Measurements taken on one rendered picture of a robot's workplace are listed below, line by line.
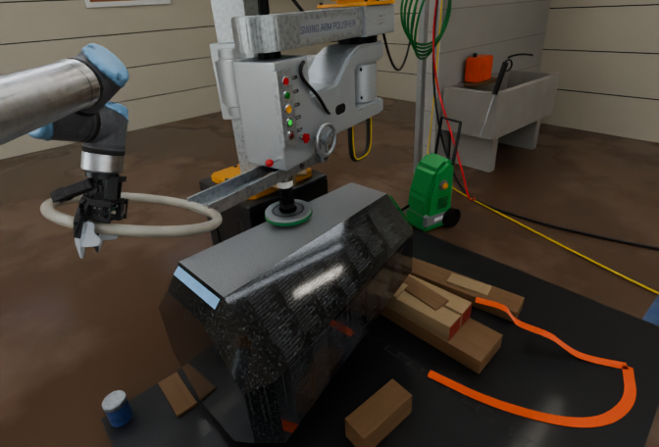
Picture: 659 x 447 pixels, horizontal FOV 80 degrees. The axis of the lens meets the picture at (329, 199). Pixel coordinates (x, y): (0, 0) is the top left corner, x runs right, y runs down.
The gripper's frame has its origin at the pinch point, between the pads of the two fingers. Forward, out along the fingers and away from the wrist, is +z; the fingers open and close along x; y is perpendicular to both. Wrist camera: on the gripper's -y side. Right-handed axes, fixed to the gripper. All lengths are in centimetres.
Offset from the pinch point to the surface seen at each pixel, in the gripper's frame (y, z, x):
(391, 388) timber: 97, 68, 75
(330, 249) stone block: 59, 8, 73
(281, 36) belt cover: 30, -70, 53
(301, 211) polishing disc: 43, -4, 83
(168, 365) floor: -19, 96, 104
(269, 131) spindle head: 28, -37, 62
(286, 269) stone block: 43, 15, 56
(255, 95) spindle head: 21, -49, 60
